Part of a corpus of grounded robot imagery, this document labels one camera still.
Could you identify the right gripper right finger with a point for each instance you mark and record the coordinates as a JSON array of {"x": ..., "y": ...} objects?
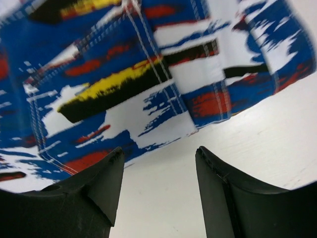
[{"x": 237, "y": 205}]

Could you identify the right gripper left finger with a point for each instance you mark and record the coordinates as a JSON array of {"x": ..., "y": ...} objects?
[{"x": 81, "y": 206}]

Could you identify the blue patterned trousers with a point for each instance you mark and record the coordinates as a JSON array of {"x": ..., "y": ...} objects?
[{"x": 79, "y": 78}]

